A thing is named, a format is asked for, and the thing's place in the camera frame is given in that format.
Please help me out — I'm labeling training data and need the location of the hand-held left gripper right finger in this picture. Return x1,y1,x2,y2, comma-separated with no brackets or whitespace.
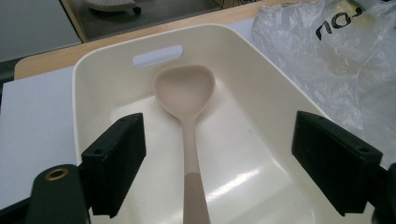
291,110,384,217

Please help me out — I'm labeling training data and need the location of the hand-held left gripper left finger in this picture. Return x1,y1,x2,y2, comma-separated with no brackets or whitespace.
81,112,148,218

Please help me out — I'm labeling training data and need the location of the cream plastic bin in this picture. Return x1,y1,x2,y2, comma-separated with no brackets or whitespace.
72,22,375,224

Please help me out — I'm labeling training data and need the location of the clear plastic bag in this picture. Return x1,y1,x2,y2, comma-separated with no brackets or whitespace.
251,0,396,170

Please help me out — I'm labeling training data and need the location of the beige silicone ladle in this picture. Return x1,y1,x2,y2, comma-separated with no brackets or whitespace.
151,63,217,224

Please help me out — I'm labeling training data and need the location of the white chair base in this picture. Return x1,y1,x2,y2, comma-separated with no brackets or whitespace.
83,0,142,16

